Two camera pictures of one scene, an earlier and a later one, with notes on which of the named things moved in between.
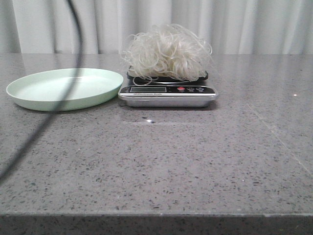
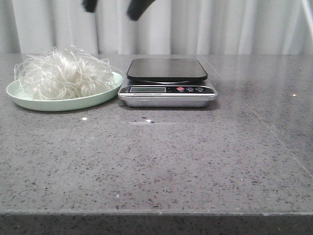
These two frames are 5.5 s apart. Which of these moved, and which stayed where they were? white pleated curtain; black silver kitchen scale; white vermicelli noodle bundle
Moved: white vermicelli noodle bundle
Stayed: black silver kitchen scale; white pleated curtain
